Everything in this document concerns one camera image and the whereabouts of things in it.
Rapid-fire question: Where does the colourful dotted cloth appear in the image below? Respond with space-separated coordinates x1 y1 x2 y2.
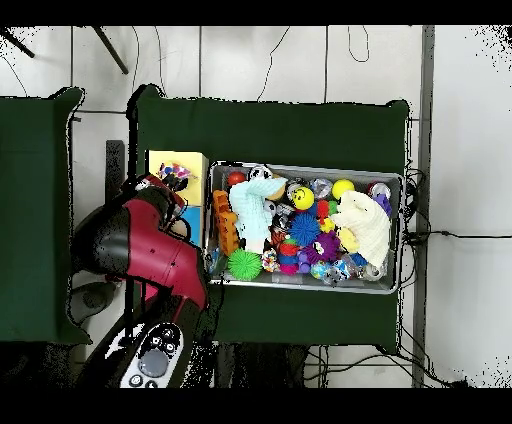
157 161 198 191

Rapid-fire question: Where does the wooden box with three holes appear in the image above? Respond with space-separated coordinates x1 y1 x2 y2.
139 149 210 305

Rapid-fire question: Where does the orange plastic toy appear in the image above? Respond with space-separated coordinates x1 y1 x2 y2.
211 189 241 257

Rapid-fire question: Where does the light blue muslin cloth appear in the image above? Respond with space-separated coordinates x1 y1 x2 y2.
227 175 288 253

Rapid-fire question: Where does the green spiky rubber ball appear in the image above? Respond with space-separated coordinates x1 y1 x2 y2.
226 248 264 281

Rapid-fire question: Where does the dark green table cloth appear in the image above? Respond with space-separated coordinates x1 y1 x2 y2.
0 87 93 346
125 84 411 355

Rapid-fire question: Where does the yellow smiley face ball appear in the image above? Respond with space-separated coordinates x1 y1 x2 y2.
290 185 316 212

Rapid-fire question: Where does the blue spiky rubber ball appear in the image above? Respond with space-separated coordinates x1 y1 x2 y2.
288 212 322 248

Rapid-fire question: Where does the purple monster toy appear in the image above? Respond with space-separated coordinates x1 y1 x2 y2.
297 230 342 267

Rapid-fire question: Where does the black tripod leg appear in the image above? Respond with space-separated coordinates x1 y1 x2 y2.
0 27 36 60
90 25 130 76

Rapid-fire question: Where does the plain yellow ball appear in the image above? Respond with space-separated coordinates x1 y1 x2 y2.
331 178 356 200

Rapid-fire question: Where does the cream muslin cloth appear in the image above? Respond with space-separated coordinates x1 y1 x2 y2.
330 189 392 269

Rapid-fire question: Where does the shallow wire mesh bin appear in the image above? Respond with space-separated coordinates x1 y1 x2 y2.
205 160 405 296

